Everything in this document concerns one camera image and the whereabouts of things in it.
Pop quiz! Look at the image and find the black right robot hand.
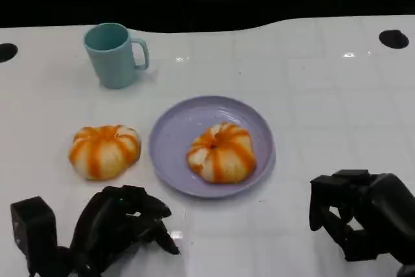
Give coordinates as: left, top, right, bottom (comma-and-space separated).
309, 169, 415, 267

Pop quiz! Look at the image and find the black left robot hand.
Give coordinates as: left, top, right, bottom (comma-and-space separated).
69, 185, 181, 277

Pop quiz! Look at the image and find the orange white toy bread roll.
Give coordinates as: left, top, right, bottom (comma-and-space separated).
186, 122, 257, 184
67, 124, 142, 181

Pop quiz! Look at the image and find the lilac plate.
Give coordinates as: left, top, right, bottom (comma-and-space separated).
148, 95, 276, 199

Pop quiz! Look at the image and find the pale green mug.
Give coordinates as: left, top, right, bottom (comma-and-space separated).
83, 23, 150, 90

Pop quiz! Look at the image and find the black table grommet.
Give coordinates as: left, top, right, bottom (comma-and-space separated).
0, 43, 18, 63
378, 29, 409, 49

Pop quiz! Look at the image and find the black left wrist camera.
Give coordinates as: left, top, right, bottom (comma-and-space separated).
10, 196, 59, 271

